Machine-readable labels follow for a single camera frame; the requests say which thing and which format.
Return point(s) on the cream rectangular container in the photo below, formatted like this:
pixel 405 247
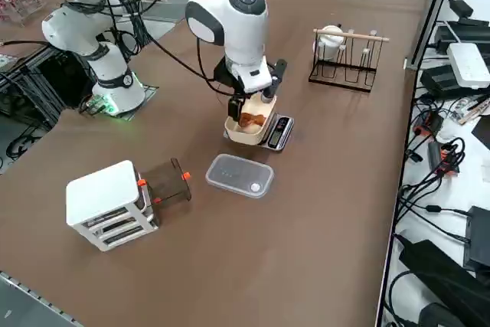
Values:
pixel 245 139

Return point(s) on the black flat device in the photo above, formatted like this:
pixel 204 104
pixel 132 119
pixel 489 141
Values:
pixel 459 36

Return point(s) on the brown pretzel bread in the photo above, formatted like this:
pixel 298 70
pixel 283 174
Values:
pixel 252 118

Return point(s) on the white smiley mug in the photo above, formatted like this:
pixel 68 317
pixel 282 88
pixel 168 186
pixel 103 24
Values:
pixel 330 49

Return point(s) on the black hub red ports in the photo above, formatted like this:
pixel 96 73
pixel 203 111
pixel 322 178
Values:
pixel 428 124

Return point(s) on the black power adapter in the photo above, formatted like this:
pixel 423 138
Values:
pixel 461 7
pixel 440 80
pixel 478 239

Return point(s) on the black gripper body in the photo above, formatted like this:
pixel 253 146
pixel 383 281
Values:
pixel 227 78

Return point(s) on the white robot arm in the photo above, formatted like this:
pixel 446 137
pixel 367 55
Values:
pixel 245 28

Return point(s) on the white three-layer storage frame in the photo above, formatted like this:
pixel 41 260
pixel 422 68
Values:
pixel 101 189

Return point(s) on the white router box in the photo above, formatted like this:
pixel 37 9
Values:
pixel 469 64

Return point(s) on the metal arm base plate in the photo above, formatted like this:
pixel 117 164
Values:
pixel 149 91

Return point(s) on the clear plastic lid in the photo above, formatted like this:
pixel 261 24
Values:
pixel 237 174

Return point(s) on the grey aluminium post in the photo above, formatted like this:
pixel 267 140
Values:
pixel 433 17

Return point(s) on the silver digital kitchen scale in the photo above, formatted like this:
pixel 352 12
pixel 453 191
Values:
pixel 281 128

